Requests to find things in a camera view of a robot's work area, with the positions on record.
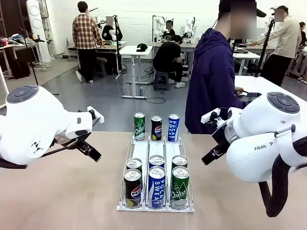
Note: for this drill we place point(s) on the black microphone stand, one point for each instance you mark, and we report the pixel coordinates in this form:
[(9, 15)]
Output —
[(34, 72)]

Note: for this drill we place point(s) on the cluttered white desk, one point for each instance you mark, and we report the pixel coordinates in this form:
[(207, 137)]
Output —
[(19, 45)]

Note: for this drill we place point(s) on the black Pepsi can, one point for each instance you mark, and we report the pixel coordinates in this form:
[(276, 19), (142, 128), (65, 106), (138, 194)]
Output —
[(132, 189), (134, 164), (156, 129)]

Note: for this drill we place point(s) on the green Chilsung cider can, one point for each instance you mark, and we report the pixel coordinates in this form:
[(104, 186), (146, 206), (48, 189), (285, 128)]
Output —
[(180, 161), (139, 129), (180, 189)]

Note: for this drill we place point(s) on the black serving tray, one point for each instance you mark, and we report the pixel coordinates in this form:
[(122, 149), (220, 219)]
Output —
[(251, 94)]

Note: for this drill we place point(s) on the background person in black top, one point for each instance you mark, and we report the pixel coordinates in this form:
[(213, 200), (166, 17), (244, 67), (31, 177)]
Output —
[(171, 31), (108, 32)]

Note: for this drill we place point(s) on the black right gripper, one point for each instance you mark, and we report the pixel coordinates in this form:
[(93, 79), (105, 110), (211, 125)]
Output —
[(221, 137)]

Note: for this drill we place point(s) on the grey bottle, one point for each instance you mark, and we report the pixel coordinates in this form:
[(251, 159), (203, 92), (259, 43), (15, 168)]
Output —
[(141, 92)]

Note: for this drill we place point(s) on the white can dispenser rack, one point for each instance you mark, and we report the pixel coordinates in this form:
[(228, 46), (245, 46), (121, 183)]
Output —
[(157, 148)]

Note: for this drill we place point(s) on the black bag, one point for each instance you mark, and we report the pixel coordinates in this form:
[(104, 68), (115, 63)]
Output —
[(20, 69)]

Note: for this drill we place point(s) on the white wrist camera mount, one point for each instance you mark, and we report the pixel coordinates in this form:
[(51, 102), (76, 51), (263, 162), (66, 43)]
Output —
[(211, 116), (98, 117)]

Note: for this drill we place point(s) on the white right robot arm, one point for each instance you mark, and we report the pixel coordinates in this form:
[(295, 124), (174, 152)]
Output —
[(259, 124)]

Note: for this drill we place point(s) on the person in purple hoodie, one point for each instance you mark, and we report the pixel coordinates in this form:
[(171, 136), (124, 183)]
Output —
[(211, 72)]

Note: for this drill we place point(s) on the black camera tripod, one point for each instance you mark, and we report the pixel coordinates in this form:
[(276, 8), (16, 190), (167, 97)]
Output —
[(117, 43), (263, 50)]

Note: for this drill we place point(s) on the white desk frame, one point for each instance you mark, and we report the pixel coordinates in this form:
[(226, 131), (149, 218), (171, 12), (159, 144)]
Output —
[(3, 86)]

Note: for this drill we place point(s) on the white tower air conditioner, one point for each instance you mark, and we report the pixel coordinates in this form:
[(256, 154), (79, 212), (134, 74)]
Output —
[(36, 24)]

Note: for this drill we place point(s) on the person's right hand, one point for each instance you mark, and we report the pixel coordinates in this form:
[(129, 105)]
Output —
[(239, 90)]

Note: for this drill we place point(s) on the background person in dark clothes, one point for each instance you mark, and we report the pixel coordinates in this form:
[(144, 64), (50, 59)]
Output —
[(303, 36)]

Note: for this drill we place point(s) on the seated person in black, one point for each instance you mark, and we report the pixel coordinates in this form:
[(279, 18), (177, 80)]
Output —
[(168, 55)]

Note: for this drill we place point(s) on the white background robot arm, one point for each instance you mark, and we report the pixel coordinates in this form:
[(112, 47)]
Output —
[(189, 27), (158, 26)]

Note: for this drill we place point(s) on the blue Pocari Sweat can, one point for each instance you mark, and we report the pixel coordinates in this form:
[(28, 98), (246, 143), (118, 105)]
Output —
[(157, 161), (157, 187), (173, 128)]

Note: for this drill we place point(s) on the large white table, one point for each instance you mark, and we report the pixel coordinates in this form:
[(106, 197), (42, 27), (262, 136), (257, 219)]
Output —
[(263, 83)]

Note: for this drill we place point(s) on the white background desk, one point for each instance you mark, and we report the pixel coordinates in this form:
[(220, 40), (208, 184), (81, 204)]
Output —
[(129, 50)]

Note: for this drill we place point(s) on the person in beige jacket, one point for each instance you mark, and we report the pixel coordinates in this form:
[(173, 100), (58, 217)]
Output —
[(285, 36)]

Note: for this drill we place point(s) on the man in plaid shirt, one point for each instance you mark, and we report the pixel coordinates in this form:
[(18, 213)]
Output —
[(86, 31)]

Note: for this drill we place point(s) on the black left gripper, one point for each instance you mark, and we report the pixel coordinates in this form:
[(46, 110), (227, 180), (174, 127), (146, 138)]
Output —
[(80, 143)]

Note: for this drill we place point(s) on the grey plastic stool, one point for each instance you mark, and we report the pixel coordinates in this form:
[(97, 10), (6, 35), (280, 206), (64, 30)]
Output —
[(161, 81)]

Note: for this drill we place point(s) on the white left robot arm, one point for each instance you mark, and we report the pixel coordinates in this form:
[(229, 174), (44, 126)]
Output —
[(36, 119)]

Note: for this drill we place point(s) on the black baseball cap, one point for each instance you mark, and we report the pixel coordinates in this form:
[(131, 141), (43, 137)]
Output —
[(142, 48)]

